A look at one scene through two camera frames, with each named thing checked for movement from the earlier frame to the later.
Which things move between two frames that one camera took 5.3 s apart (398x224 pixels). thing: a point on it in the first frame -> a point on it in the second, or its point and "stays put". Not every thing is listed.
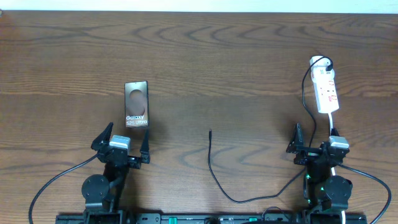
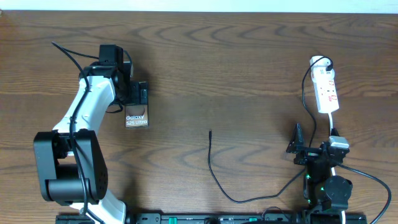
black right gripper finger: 296,140 stays put
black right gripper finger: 334,132 stays put
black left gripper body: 134,165 -> 131,93
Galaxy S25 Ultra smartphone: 136,104 stays put
